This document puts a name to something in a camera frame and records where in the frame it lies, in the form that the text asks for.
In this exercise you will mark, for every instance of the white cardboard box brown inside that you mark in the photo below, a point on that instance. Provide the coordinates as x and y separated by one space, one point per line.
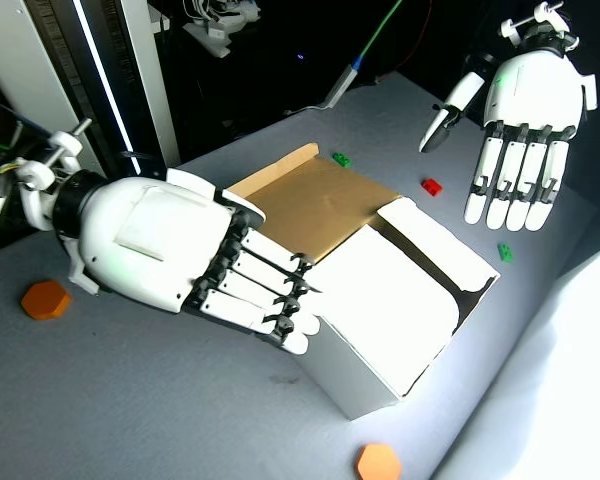
390 310

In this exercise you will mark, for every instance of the orange hexagon block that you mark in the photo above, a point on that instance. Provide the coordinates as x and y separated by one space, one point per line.
377 462
45 300

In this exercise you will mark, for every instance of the white light strip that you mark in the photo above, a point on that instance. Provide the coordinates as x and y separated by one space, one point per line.
107 95

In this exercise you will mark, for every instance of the grey table cloth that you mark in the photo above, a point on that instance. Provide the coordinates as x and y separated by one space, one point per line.
130 400

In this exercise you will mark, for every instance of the green toy brick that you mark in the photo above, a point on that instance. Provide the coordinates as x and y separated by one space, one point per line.
342 160
505 252

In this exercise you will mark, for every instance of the white metal column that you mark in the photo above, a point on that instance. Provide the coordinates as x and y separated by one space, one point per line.
25 75

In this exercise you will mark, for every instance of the red toy brick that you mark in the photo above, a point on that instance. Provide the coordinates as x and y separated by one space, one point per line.
432 186

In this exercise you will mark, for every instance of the white backdrop sheet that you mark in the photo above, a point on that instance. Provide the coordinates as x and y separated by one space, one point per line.
555 375

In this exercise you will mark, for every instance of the white plastic bracket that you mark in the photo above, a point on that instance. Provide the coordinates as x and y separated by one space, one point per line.
210 32

